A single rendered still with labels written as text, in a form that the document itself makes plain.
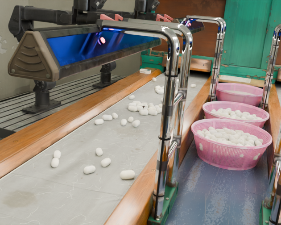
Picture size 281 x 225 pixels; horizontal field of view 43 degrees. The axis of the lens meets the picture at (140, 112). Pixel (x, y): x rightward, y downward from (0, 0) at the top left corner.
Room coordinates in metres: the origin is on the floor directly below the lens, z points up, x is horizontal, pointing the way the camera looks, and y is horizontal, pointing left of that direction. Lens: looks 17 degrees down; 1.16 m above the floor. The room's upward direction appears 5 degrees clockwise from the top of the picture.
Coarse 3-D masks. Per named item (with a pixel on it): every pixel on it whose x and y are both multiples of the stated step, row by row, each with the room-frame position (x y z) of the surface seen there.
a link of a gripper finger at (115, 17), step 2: (106, 14) 1.42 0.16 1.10; (108, 14) 1.42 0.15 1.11; (110, 14) 1.43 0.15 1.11; (112, 14) 1.44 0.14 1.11; (114, 14) 1.46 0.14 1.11; (116, 14) 1.46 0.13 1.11; (118, 14) 1.48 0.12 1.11; (108, 16) 1.41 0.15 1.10; (110, 16) 1.43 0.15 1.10; (112, 16) 1.44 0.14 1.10; (114, 16) 1.46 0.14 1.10; (116, 16) 1.46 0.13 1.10; (118, 16) 1.46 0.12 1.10; (120, 16) 1.46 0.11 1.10; (112, 18) 1.45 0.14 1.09; (114, 18) 1.46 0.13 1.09; (116, 18) 1.46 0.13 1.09; (118, 18) 1.46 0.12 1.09; (120, 18) 1.45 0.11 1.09; (122, 18) 1.45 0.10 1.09; (116, 20) 1.46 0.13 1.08; (118, 20) 1.46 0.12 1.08
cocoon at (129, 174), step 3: (123, 171) 0.78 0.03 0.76; (126, 171) 0.78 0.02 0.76; (129, 171) 0.78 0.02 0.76; (132, 171) 0.79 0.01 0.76; (120, 174) 0.78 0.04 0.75; (123, 174) 0.78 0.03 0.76; (126, 174) 0.78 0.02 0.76; (129, 174) 0.78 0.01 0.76; (132, 174) 0.78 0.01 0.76; (120, 177) 0.78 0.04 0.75; (123, 177) 0.77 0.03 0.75; (126, 177) 0.78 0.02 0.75; (129, 177) 0.78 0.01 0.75; (132, 177) 0.78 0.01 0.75
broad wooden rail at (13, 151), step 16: (128, 80) 1.81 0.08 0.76; (144, 80) 1.89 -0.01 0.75; (96, 96) 1.44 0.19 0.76; (112, 96) 1.47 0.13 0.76; (64, 112) 1.19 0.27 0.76; (80, 112) 1.21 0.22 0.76; (96, 112) 1.27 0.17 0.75; (32, 128) 1.01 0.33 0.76; (48, 128) 1.03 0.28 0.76; (64, 128) 1.06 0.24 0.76; (0, 144) 0.88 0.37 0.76; (16, 144) 0.88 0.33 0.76; (32, 144) 0.90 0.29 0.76; (48, 144) 0.95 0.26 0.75; (0, 160) 0.78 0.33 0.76; (16, 160) 0.81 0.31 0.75; (0, 176) 0.74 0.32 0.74
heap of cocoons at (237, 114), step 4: (220, 108) 1.49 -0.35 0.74; (228, 108) 1.49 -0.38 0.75; (212, 112) 1.42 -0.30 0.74; (216, 112) 1.42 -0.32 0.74; (220, 112) 1.43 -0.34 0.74; (224, 112) 1.42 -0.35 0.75; (228, 112) 1.46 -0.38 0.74; (232, 112) 1.44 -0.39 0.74; (236, 112) 1.45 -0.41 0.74; (240, 112) 1.45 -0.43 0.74; (244, 112) 1.46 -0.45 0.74; (248, 112) 1.46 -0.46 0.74; (204, 116) 1.40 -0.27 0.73; (224, 116) 1.40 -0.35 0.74; (228, 116) 1.39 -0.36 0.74; (232, 116) 1.39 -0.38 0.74; (236, 116) 1.41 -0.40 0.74; (240, 116) 1.43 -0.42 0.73; (244, 116) 1.41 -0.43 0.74; (248, 116) 1.41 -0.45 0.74; (252, 116) 1.42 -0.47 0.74
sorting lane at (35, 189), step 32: (128, 96) 1.58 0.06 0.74; (160, 96) 1.63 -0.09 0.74; (192, 96) 1.68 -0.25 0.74; (96, 128) 1.13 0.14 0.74; (128, 128) 1.15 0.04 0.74; (32, 160) 0.85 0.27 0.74; (64, 160) 0.86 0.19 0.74; (96, 160) 0.88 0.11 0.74; (128, 160) 0.89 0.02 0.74; (0, 192) 0.68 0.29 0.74; (32, 192) 0.69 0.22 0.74; (64, 192) 0.70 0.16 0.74; (96, 192) 0.71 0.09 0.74; (0, 224) 0.57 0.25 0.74; (32, 224) 0.58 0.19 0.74; (64, 224) 0.58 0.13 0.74; (96, 224) 0.59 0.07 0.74
